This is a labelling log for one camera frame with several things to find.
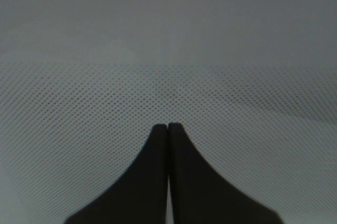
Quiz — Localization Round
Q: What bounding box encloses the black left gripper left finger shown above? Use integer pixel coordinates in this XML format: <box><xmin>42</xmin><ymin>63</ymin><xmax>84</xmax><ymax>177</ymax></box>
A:
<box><xmin>65</xmin><ymin>124</ymin><xmax>168</xmax><ymax>223</ymax></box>

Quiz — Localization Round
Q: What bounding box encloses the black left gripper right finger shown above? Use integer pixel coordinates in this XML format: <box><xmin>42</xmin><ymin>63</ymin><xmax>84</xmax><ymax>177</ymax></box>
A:
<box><xmin>168</xmin><ymin>123</ymin><xmax>283</xmax><ymax>223</ymax></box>

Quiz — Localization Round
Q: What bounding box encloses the white microwave door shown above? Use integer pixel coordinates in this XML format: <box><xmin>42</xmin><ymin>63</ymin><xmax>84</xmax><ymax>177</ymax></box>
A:
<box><xmin>1</xmin><ymin>0</ymin><xmax>336</xmax><ymax>223</ymax></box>

